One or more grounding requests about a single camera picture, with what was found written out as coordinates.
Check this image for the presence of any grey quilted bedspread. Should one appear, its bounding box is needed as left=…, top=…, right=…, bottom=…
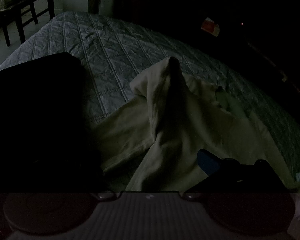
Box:
left=0, top=11, right=300, bottom=180

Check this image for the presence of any folded dark cloth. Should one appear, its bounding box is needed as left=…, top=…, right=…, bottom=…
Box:
left=0, top=52, right=100, bottom=193

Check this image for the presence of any dark wooden chair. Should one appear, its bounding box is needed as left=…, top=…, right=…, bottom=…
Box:
left=0, top=0, right=56, bottom=47

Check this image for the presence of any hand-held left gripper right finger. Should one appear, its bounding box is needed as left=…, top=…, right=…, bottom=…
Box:
left=185, top=149, right=290, bottom=193

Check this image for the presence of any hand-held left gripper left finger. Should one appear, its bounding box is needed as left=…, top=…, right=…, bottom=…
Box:
left=5, top=151, right=115, bottom=193

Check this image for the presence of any beige garment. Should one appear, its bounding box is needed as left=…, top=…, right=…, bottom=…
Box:
left=90, top=56, right=297, bottom=193

